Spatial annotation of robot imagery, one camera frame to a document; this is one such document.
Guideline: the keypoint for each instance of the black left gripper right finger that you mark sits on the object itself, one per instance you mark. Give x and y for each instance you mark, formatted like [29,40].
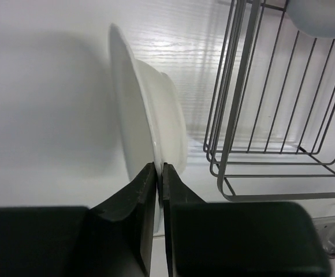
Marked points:
[237,239]

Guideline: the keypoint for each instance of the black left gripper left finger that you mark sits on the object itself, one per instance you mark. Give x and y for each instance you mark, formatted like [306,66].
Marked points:
[114,238]

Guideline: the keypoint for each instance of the white deep plate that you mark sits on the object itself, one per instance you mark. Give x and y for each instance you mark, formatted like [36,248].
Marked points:
[151,118]

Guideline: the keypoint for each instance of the pale blue fluted plate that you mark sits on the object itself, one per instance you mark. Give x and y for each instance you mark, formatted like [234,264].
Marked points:
[314,18]

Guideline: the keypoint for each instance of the grey wire dish rack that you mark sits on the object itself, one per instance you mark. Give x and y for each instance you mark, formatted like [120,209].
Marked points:
[271,129]

